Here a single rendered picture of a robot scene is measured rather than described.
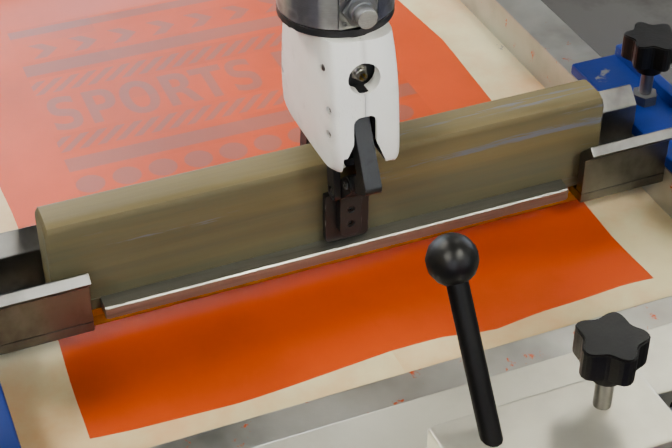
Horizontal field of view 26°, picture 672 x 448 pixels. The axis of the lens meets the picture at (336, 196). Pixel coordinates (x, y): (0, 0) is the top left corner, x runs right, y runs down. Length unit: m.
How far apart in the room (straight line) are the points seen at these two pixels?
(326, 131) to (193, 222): 0.11
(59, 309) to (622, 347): 0.38
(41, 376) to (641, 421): 0.41
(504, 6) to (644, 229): 0.29
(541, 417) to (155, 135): 0.52
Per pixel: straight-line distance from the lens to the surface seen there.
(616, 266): 1.07
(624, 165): 1.09
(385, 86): 0.91
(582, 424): 0.77
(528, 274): 1.05
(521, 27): 1.27
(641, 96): 1.16
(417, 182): 1.01
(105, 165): 1.16
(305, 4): 0.89
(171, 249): 0.97
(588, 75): 1.19
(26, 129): 1.22
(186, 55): 1.29
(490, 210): 1.04
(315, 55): 0.91
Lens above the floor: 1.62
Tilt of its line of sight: 37 degrees down
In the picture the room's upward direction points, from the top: straight up
